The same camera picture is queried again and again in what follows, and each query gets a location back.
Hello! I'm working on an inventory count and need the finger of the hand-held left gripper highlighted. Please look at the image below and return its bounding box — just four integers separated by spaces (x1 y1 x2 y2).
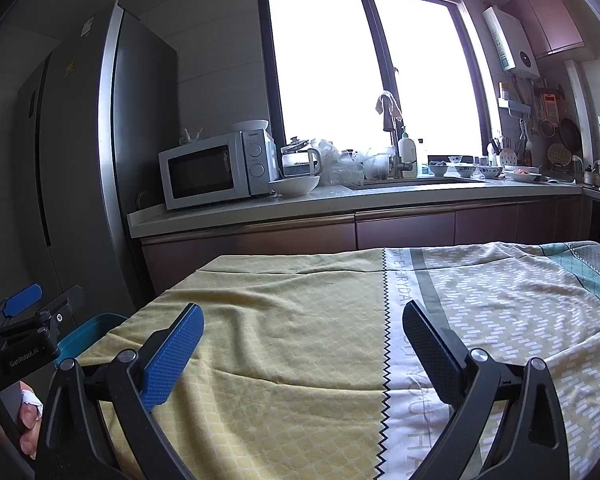
0 284 43 328
37 286 85 333

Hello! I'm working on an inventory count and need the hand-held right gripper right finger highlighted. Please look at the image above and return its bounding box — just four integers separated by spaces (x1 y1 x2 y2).
402 299 571 480

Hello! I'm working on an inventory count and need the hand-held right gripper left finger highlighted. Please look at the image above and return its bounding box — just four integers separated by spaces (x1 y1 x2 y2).
32 303 206 480

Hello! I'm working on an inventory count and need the blue bin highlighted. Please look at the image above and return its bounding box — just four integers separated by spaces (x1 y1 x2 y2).
59 312 129 361

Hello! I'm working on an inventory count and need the person's left hand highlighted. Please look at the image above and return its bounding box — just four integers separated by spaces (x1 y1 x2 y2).
17 381 45 461

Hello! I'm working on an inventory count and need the yellow patterned tablecloth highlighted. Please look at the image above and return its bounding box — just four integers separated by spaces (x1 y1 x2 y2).
75 241 600 480

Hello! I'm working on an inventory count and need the kitchen counter with brown cabinets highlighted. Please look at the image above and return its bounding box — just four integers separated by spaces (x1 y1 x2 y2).
126 180 597 306

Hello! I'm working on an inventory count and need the silver refrigerator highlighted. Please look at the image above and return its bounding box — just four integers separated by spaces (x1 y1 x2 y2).
12 0 181 311

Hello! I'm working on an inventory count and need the white microwave oven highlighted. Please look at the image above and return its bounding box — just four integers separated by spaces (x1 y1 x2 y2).
158 130 279 211

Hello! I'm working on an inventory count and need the white pump bottle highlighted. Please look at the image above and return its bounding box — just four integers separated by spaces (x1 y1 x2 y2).
397 125 419 178

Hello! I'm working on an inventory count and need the plate with food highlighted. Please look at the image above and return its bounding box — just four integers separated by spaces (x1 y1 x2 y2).
505 167 544 183

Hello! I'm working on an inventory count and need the pile of clear plastic containers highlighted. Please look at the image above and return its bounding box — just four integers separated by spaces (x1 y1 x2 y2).
320 140 396 183

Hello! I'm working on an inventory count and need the white utensil holder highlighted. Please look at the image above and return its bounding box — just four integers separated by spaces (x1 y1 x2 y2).
487 137 519 167

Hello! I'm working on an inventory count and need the wide white bowl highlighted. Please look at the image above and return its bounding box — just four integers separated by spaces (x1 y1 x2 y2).
269 175 321 197

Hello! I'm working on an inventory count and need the kitchen faucet with rag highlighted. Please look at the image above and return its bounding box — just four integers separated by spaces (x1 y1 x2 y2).
376 91 413 179

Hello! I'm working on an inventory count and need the glass kettle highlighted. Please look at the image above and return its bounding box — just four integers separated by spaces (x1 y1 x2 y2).
280 136 325 178

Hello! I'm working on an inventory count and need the small white bowl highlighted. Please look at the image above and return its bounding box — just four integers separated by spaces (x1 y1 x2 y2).
231 119 271 135

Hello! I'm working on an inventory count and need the kitchen window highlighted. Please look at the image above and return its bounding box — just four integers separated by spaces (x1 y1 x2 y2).
256 0 501 161

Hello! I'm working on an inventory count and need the white water heater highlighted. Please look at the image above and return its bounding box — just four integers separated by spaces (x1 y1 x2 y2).
482 5 542 79

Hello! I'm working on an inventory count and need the wall rack with utensils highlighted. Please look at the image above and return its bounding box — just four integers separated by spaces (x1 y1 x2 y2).
497 79 582 168

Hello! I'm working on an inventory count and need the brown wall cabinet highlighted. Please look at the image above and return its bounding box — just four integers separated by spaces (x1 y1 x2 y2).
500 0 586 59

